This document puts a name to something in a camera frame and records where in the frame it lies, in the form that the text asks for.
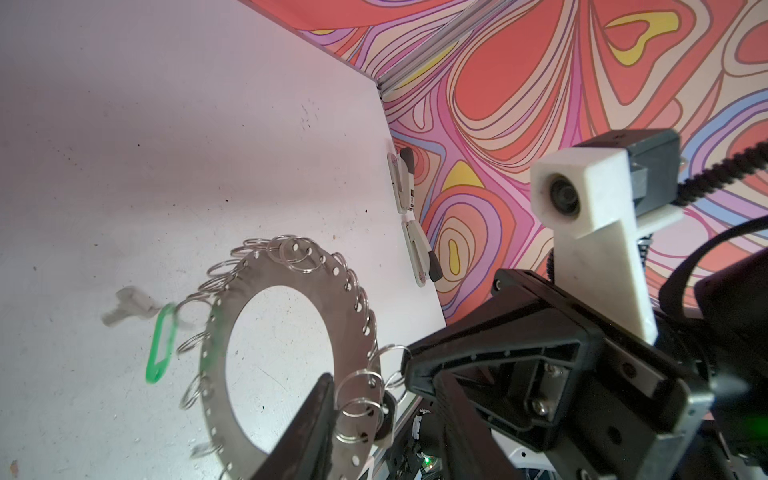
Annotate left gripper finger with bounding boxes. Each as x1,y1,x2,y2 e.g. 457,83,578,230
251,373,336,480

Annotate key with green tag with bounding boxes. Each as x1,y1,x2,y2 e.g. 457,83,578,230
101,286,179,385

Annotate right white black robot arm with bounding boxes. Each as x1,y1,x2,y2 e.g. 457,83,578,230
401,129,767,479

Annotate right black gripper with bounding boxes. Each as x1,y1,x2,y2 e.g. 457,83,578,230
402,269,714,479

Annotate metal disc with keyrings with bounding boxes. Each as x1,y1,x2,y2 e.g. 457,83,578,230
180,235,400,479

